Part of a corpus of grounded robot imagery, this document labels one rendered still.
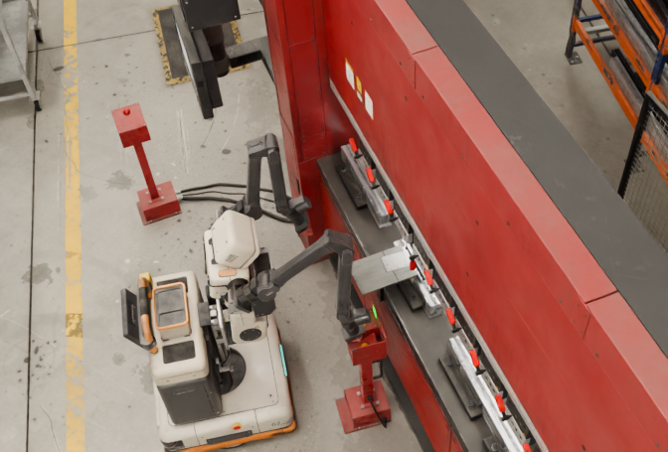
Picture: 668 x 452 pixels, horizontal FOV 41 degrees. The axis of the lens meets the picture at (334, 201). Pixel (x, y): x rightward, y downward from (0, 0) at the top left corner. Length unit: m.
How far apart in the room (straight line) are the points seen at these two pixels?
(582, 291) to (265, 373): 2.48
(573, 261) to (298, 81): 2.09
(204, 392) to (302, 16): 1.77
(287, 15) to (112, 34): 3.25
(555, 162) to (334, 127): 2.00
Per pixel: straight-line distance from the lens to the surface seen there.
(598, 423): 2.67
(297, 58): 4.10
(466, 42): 3.03
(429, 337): 3.95
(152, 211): 5.57
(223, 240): 3.71
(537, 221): 2.52
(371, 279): 3.96
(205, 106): 4.31
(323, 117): 4.42
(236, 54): 4.73
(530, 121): 2.78
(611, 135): 6.04
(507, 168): 2.64
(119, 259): 5.52
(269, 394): 4.52
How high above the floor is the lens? 4.26
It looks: 50 degrees down
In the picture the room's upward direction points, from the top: 5 degrees counter-clockwise
